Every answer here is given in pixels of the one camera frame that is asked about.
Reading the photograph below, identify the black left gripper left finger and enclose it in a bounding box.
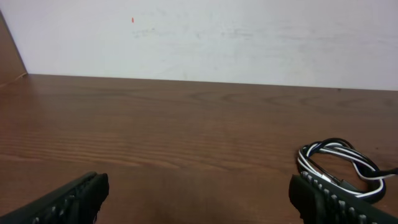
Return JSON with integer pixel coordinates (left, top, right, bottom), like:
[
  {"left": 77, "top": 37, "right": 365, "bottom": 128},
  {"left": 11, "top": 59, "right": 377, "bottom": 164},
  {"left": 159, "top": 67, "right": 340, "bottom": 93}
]
[{"left": 1, "top": 172, "right": 109, "bottom": 224}]

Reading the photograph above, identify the black USB cable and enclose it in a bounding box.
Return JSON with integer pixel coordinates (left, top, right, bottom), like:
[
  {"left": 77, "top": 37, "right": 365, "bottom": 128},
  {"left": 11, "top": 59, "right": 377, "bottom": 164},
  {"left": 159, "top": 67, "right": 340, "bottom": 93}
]
[{"left": 297, "top": 138, "right": 398, "bottom": 205}]

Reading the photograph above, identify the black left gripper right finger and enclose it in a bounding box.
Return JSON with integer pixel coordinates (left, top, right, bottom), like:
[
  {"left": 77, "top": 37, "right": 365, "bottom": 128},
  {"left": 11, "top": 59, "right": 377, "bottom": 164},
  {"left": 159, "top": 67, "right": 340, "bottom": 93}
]
[{"left": 289, "top": 171, "right": 397, "bottom": 224}]

